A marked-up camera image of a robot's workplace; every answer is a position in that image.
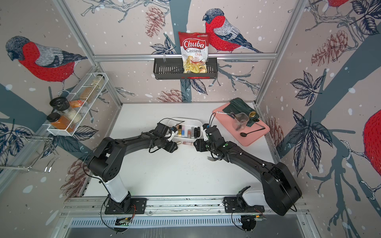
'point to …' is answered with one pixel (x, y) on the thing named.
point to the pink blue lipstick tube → (183, 130)
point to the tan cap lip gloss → (178, 143)
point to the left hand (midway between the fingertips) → (175, 142)
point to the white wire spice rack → (82, 99)
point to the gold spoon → (252, 114)
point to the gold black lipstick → (180, 131)
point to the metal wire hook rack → (48, 141)
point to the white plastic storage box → (189, 122)
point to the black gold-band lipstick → (198, 132)
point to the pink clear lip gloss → (188, 143)
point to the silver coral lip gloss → (189, 133)
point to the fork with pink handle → (212, 158)
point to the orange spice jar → (64, 123)
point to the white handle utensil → (225, 113)
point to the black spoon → (243, 134)
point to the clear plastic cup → (240, 121)
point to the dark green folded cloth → (237, 105)
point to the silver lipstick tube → (192, 131)
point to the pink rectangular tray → (247, 136)
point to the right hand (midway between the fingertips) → (197, 142)
